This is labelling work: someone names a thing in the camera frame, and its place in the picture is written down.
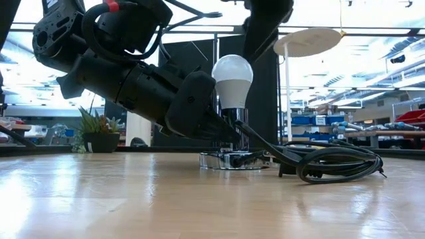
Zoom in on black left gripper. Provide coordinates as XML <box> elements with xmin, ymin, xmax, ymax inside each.
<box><xmin>55</xmin><ymin>52</ymin><xmax>241</xmax><ymax>145</ymax></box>

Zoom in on white lightbulb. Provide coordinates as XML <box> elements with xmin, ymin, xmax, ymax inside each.
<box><xmin>211</xmin><ymin>54</ymin><xmax>254</xmax><ymax>110</ymax></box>

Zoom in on chrome lamp socket base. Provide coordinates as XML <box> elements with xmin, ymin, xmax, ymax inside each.
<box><xmin>199</xmin><ymin>108</ymin><xmax>277</xmax><ymax>171</ymax></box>

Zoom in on black partition panel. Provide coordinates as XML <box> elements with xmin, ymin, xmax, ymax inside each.
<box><xmin>158</xmin><ymin>35</ymin><xmax>279</xmax><ymax>147</ymax></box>

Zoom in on potted succulent plant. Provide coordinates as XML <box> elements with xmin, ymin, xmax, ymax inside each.
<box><xmin>71</xmin><ymin>94</ymin><xmax>124</xmax><ymax>155</ymax></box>

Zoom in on blue storage bins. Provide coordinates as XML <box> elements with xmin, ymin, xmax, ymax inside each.
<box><xmin>291</xmin><ymin>114</ymin><xmax>346</xmax><ymax>142</ymax></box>

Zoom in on wooden workbench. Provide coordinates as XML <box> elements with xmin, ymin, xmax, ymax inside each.
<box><xmin>344</xmin><ymin>130</ymin><xmax>425</xmax><ymax>149</ymax></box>

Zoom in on red storage bin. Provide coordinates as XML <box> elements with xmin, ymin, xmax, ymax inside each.
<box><xmin>394</xmin><ymin>109</ymin><xmax>425</xmax><ymax>125</ymax></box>

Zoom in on white pedestal stand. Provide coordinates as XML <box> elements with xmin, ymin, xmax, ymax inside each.
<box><xmin>273</xmin><ymin>27</ymin><xmax>343</xmax><ymax>143</ymax></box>

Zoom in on black cable with red tie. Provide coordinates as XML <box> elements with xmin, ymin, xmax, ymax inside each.
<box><xmin>81</xmin><ymin>0</ymin><xmax>164</xmax><ymax>66</ymax></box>

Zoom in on black lamp power cord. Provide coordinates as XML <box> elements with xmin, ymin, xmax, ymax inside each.
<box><xmin>232</xmin><ymin>119</ymin><xmax>388</xmax><ymax>185</ymax></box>

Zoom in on black aluminium table frame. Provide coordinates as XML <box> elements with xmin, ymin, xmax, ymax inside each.
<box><xmin>0</xmin><ymin>143</ymin><xmax>425</xmax><ymax>161</ymax></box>

